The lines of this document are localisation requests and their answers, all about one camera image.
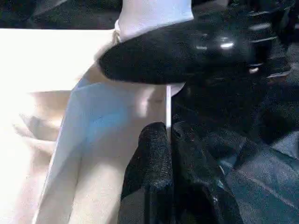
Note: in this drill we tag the black work mat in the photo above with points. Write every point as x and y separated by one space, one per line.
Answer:
266 177

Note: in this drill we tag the white plastic table top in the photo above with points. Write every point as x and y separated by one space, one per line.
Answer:
56 121

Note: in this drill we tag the white plastic table leg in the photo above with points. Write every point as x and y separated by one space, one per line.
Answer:
149 14

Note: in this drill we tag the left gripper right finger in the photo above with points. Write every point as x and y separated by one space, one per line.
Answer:
201 196

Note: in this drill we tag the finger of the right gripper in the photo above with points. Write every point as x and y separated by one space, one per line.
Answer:
177 53

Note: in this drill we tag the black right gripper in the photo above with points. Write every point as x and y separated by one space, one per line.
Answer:
273 37

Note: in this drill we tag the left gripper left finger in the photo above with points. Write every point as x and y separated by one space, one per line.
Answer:
149 186

